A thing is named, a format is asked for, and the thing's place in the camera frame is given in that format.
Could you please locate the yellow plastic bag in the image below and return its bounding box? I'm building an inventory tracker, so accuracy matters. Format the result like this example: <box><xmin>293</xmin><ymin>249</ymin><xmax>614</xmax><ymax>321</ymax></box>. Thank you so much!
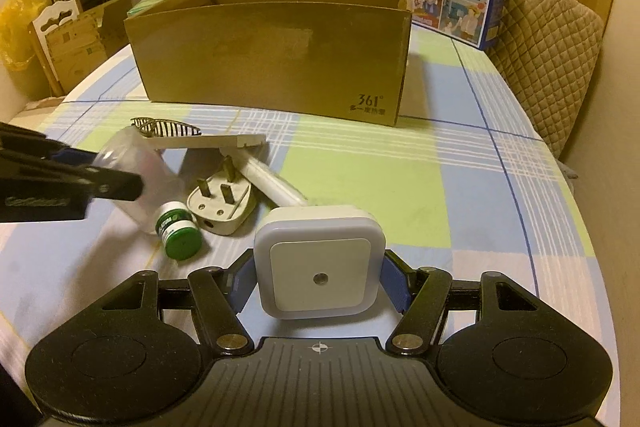
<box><xmin>0</xmin><ymin>0</ymin><xmax>51</xmax><ymax>70</ymax></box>

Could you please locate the clear plastic bottle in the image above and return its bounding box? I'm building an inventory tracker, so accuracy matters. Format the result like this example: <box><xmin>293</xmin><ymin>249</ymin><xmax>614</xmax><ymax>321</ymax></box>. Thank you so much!
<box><xmin>95</xmin><ymin>128</ymin><xmax>186</xmax><ymax>235</ymax></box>

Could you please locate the white square night light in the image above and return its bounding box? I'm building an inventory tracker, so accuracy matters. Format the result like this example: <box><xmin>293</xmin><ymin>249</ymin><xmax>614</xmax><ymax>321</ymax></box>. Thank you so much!
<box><xmin>254</xmin><ymin>205</ymin><xmax>387</xmax><ymax>320</ymax></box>

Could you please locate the silver square wall panel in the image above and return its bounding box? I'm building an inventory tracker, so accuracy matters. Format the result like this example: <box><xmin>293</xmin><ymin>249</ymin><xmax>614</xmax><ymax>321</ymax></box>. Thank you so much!
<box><xmin>150</xmin><ymin>133</ymin><xmax>267</xmax><ymax>151</ymax></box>

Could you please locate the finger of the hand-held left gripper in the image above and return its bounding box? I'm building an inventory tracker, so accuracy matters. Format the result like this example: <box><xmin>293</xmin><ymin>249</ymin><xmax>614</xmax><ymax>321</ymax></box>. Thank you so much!
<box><xmin>0</xmin><ymin>122</ymin><xmax>100</xmax><ymax>168</ymax></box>
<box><xmin>0</xmin><ymin>163</ymin><xmax>144</xmax><ymax>204</ymax></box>

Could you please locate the small green-capped bottle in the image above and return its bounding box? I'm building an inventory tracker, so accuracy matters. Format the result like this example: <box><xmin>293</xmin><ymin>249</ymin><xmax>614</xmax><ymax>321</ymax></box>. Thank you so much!
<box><xmin>155</xmin><ymin>202</ymin><xmax>202</xmax><ymax>260</ymax></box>

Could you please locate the brown cardboard box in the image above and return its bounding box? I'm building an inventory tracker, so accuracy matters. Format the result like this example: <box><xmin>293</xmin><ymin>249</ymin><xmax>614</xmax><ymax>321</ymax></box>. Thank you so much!
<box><xmin>123</xmin><ymin>0</ymin><xmax>413</xmax><ymax>126</ymax></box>

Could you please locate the green packet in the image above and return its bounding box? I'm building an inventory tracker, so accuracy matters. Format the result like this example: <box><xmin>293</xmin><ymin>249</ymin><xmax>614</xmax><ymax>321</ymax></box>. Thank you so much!
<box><xmin>126</xmin><ymin>0</ymin><xmax>175</xmax><ymax>18</ymax></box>

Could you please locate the striped hair claw clip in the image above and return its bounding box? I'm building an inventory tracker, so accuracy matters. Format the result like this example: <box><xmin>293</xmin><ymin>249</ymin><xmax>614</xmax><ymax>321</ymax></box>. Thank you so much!
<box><xmin>130</xmin><ymin>117</ymin><xmax>202</xmax><ymax>138</ymax></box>

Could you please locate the chair with quilted beige cover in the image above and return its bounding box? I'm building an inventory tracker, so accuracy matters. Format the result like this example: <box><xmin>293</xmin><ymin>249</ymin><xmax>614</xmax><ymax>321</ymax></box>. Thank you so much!
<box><xmin>487</xmin><ymin>0</ymin><xmax>606</xmax><ymax>158</ymax></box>

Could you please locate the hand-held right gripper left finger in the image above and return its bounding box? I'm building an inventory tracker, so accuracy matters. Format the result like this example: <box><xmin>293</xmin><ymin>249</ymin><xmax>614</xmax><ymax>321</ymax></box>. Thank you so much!
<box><xmin>100</xmin><ymin>249</ymin><xmax>257</xmax><ymax>355</ymax></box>

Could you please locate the white plastic tube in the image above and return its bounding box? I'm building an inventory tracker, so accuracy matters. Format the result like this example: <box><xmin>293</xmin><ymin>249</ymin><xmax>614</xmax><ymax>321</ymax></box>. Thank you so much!
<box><xmin>220</xmin><ymin>147</ymin><xmax>308</xmax><ymax>208</ymax></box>

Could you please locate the white three-pin plug adapter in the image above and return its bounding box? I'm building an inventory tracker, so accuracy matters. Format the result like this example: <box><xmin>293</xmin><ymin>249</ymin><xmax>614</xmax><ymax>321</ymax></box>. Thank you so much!
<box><xmin>186</xmin><ymin>155</ymin><xmax>259</xmax><ymax>236</ymax></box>

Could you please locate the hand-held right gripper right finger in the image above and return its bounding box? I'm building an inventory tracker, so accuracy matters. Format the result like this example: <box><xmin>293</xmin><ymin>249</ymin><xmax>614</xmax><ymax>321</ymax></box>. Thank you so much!
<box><xmin>382</xmin><ymin>249</ymin><xmax>540</xmax><ymax>353</ymax></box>

